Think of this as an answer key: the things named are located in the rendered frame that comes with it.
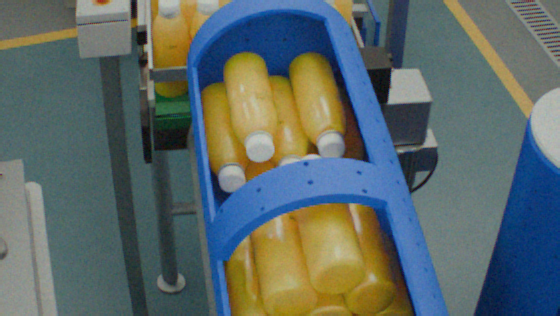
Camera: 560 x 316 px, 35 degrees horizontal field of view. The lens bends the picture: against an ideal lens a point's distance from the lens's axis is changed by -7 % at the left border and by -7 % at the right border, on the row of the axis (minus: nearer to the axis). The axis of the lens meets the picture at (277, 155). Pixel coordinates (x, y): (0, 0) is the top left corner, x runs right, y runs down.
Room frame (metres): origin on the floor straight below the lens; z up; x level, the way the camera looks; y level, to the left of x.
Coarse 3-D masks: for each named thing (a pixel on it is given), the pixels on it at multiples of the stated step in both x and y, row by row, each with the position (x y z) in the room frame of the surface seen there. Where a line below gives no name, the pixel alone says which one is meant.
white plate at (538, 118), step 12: (552, 96) 1.27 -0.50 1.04; (540, 108) 1.23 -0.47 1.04; (552, 108) 1.23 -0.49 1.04; (540, 120) 1.20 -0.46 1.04; (552, 120) 1.20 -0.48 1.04; (540, 132) 1.17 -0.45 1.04; (552, 132) 1.17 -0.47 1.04; (540, 144) 1.14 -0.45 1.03; (552, 144) 1.13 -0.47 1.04; (552, 156) 1.10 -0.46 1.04
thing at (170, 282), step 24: (144, 0) 1.74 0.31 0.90; (144, 24) 1.65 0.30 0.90; (144, 48) 1.56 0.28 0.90; (144, 72) 1.47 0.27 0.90; (144, 96) 1.39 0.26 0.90; (144, 120) 1.34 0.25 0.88; (144, 144) 1.33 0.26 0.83; (168, 144) 1.48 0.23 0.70; (168, 168) 1.66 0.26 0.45; (168, 192) 1.66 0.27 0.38; (168, 216) 1.65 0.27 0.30; (168, 240) 1.65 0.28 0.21; (168, 264) 1.65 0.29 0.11; (168, 288) 1.64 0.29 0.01
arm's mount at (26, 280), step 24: (0, 168) 0.99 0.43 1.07; (0, 192) 0.94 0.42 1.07; (24, 192) 0.94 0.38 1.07; (0, 216) 0.89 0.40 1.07; (24, 216) 0.89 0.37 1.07; (24, 240) 0.84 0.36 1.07; (0, 264) 0.79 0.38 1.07; (24, 264) 0.80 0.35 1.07; (0, 288) 0.75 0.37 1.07; (24, 288) 0.75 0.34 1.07; (0, 312) 0.71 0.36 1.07; (24, 312) 0.71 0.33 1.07
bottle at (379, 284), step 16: (352, 208) 0.87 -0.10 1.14; (368, 208) 0.87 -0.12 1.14; (368, 224) 0.84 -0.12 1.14; (368, 240) 0.81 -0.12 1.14; (368, 256) 0.78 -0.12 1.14; (384, 256) 0.79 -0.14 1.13; (368, 272) 0.76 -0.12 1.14; (384, 272) 0.76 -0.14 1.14; (368, 288) 0.74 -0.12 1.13; (384, 288) 0.74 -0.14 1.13; (352, 304) 0.73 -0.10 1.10; (368, 304) 0.74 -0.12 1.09; (384, 304) 0.74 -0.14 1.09
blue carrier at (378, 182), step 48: (240, 0) 1.24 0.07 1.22; (288, 0) 1.23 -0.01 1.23; (192, 48) 1.21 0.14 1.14; (240, 48) 1.24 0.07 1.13; (288, 48) 1.25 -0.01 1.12; (336, 48) 1.13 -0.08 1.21; (192, 96) 1.12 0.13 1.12; (384, 144) 0.94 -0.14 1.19; (240, 192) 0.84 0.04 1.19; (288, 192) 0.81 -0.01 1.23; (336, 192) 0.80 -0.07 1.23; (384, 192) 0.83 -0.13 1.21; (240, 240) 0.78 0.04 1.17; (432, 288) 0.69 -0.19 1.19
